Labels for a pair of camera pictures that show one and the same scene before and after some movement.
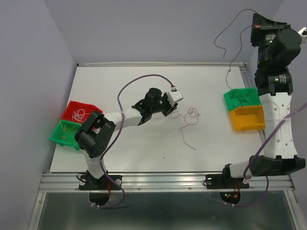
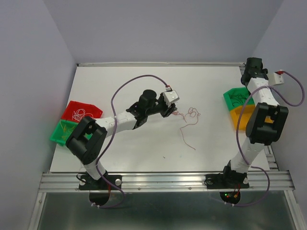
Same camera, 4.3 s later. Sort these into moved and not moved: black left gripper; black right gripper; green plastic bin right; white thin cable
Moved: black right gripper
Not moved: white thin cable; black left gripper; green plastic bin right
